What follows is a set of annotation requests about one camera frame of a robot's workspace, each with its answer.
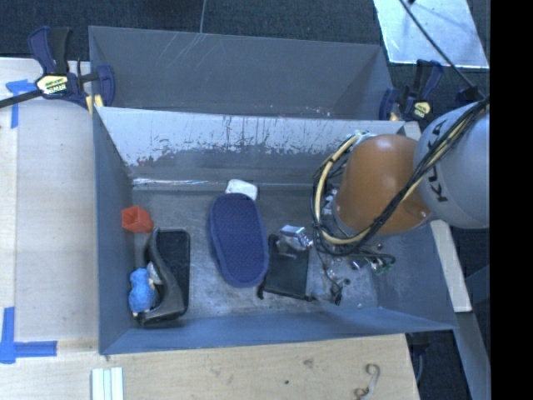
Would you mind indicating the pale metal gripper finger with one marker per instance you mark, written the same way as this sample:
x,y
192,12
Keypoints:
x,y
287,249
292,231

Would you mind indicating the white crumpled object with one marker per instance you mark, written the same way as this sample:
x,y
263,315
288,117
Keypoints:
x,y
242,188

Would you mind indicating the black rectangular tray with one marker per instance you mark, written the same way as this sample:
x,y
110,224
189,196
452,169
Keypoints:
x,y
177,256

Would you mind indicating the dark grey curved piece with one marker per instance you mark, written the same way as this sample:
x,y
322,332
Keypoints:
x,y
168,296

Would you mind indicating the small pale grey object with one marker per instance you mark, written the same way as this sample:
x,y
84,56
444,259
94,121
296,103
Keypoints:
x,y
154,272

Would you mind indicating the blue toy animal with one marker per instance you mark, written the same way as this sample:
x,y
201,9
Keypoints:
x,y
140,294

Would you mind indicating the red plastic cup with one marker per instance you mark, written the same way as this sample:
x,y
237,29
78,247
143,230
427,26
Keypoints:
x,y
135,220

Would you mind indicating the grey metal bin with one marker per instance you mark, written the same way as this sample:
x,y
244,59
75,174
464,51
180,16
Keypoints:
x,y
233,69

